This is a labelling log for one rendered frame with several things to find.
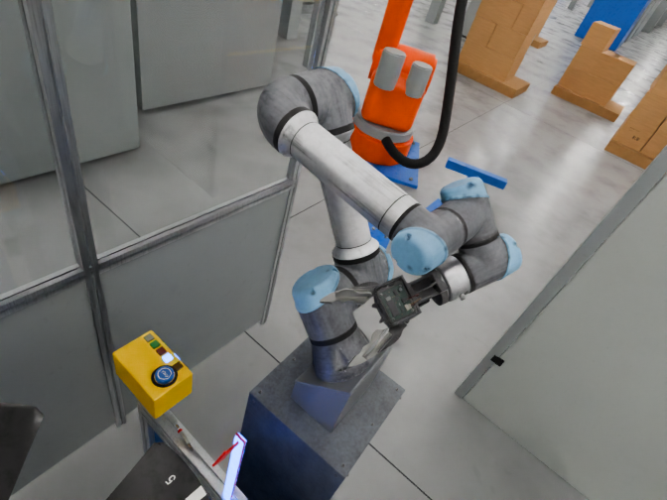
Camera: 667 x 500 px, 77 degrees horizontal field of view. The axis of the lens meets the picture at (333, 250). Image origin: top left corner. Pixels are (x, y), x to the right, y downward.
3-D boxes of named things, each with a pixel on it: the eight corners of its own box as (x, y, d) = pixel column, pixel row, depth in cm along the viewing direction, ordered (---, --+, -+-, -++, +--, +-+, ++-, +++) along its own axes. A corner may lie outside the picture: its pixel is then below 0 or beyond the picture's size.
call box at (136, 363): (115, 376, 101) (110, 351, 94) (153, 352, 108) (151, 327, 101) (155, 423, 95) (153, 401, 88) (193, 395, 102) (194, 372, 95)
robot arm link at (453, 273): (443, 262, 80) (465, 300, 78) (422, 271, 79) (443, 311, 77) (454, 250, 73) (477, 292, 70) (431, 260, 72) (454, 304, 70)
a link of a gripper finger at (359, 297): (320, 280, 71) (374, 284, 71) (321, 287, 77) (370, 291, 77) (319, 298, 70) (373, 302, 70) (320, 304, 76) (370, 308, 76)
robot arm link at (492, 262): (492, 225, 79) (504, 265, 81) (441, 248, 78) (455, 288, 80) (518, 230, 72) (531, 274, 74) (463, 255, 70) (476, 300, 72)
